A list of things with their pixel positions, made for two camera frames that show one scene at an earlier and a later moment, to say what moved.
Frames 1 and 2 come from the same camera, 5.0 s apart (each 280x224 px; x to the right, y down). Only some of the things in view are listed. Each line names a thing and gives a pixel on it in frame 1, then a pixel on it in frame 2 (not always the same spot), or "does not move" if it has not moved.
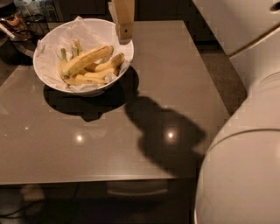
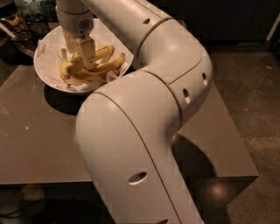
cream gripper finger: (122, 12) to (88, 51)
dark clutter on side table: (23, 24) does not move
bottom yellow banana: (86, 79) does not move
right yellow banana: (111, 64) does not move
